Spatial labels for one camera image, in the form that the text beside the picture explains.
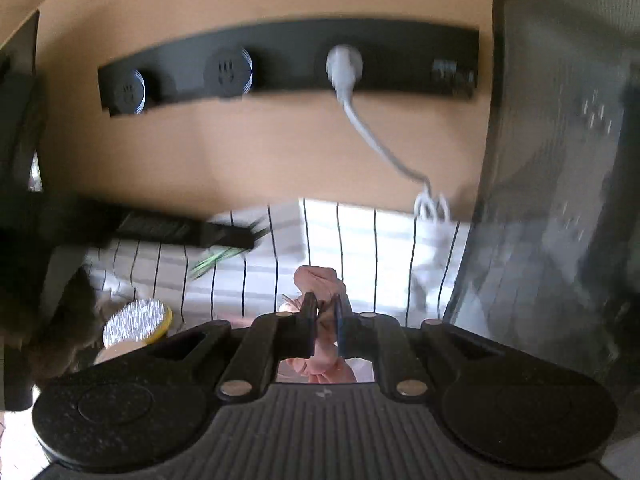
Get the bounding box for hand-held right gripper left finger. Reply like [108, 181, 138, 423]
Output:
[144, 292, 319, 404]

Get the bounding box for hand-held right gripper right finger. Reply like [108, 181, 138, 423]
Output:
[332, 293, 507, 404]

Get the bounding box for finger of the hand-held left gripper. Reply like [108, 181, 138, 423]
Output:
[202, 221, 268, 253]

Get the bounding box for pink soft toy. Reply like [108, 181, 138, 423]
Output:
[277, 265, 374, 385]

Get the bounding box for person's left forearm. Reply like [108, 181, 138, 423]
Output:
[0, 265, 107, 368]

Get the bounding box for green strands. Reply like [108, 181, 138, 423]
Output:
[190, 246, 243, 280]

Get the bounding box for white cloth with black lines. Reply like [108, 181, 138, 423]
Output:
[82, 197, 473, 361]

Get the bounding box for round silver yellow-rimmed disc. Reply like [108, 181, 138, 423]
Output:
[101, 298, 174, 349]

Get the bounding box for black power strip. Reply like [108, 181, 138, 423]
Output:
[97, 19, 481, 119]

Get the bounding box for white power plug with cable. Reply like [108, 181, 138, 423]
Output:
[325, 44, 452, 222]

